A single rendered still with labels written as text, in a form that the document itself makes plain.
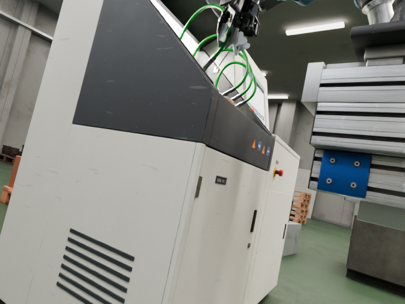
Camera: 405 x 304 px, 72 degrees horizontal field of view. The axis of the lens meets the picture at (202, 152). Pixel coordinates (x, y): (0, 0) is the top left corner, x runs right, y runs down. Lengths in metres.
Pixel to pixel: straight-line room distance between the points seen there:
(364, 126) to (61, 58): 1.16
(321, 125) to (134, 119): 0.57
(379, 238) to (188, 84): 2.74
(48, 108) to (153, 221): 0.71
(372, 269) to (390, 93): 2.79
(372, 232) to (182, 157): 2.69
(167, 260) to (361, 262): 2.68
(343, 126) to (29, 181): 1.14
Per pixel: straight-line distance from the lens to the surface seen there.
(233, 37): 1.11
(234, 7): 1.07
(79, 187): 1.06
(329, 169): 0.64
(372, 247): 3.28
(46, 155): 1.25
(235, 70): 1.65
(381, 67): 0.64
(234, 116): 0.93
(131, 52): 1.05
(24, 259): 1.31
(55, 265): 1.15
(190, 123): 0.79
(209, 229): 0.91
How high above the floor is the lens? 0.70
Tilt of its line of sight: 5 degrees up
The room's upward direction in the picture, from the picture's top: 12 degrees clockwise
